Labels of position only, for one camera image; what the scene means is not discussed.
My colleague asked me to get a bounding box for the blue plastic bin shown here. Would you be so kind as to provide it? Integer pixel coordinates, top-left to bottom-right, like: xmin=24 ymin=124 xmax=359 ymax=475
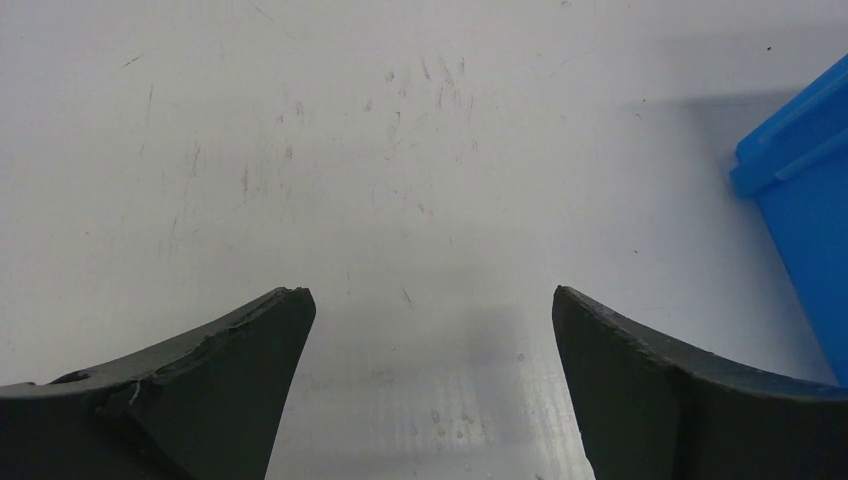
xmin=729 ymin=58 xmax=847 ymax=385

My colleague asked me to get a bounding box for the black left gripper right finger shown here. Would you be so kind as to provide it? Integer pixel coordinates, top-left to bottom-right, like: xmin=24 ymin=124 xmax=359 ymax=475
xmin=552 ymin=286 xmax=847 ymax=479

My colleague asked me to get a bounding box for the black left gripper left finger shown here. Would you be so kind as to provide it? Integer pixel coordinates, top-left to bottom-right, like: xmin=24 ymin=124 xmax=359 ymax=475
xmin=1 ymin=288 xmax=316 ymax=479

